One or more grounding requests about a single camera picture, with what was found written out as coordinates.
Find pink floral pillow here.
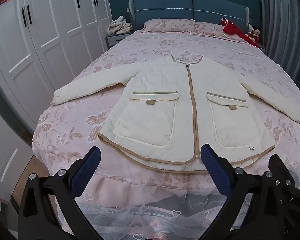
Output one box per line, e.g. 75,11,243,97
142,19,196,33
194,22,240,40

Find plush toys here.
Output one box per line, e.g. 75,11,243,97
247,24,261,43

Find pink floral bed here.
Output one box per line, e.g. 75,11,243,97
32,29,300,205

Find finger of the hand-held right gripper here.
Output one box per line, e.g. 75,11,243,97
268,154,297,188

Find grey curtain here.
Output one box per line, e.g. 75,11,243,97
256,0,300,98

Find pile of beige clothes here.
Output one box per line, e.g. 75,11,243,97
106,15,133,35

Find cream quilted jacket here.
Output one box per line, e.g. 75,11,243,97
50,54,300,172

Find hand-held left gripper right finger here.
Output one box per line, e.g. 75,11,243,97
201,144,286,240

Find blue padded headboard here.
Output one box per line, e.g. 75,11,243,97
128,0,250,30

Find white wardrobe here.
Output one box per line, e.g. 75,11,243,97
0,0,113,205

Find grey nightstand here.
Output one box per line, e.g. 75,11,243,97
105,32,134,51

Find red garment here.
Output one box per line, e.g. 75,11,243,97
221,17,260,48

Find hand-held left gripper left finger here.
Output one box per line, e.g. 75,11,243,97
17,146,102,240

